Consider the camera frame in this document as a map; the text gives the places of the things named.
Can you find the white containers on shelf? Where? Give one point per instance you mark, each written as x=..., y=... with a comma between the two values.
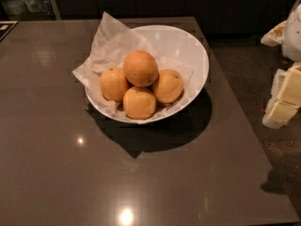
x=21, y=7

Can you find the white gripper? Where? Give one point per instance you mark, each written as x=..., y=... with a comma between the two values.
x=293, y=37

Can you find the white crumpled paper liner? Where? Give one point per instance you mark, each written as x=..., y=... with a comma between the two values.
x=113, y=41

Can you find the orange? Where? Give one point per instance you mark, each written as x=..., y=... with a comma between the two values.
x=140, y=68
x=139, y=103
x=114, y=84
x=168, y=86

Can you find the white bowl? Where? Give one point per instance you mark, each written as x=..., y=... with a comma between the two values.
x=193, y=50

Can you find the dark tray at table corner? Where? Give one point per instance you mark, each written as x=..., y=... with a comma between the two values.
x=5, y=27

